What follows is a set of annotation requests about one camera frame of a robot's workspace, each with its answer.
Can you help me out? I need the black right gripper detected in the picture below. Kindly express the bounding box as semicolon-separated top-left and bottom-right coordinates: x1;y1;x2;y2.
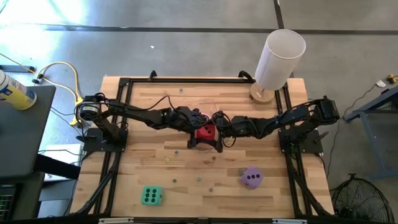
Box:
206;113;249;153

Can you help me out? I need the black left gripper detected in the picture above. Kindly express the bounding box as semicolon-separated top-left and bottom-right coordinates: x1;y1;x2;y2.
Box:
169;106;208;149

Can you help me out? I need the large red foam die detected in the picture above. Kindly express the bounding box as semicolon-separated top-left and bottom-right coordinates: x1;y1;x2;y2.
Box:
195;124;217;141

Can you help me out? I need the large purple foam die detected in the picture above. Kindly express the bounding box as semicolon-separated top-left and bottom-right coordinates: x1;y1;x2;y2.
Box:
240;166;264;190

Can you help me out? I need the large green foam die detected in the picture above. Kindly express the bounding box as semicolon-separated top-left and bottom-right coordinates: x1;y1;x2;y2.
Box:
141;185;164;207

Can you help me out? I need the table lamp with white shade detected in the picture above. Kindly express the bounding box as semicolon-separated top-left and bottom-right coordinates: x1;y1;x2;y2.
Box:
249;29;307;105

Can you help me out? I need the black floor fan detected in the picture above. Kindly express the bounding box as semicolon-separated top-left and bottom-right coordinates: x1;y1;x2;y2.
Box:
331;173;396;224

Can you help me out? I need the blue-grey metal stand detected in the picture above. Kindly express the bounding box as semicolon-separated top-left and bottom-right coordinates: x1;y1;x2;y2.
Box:
343;85;398;181

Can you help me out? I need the dark grey desk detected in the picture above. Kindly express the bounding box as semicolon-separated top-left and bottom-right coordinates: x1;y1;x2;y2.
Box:
0;85;81;223

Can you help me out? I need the yellow wipes canister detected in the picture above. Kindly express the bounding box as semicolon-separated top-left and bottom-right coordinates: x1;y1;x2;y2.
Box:
0;70;37;111

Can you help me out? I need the backlit keyboard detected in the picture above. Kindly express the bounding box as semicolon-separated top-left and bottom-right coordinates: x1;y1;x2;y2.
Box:
0;185;16;222

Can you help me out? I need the black metal table frame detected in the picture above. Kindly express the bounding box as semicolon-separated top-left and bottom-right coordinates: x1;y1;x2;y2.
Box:
70;70;335;218

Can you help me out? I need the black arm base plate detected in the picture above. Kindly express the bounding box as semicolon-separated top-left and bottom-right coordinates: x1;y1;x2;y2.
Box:
278;129;324;155
83;127;129;153

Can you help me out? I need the yellow floor cable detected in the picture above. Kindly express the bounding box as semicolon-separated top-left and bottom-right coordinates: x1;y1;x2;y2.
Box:
0;52;84;127

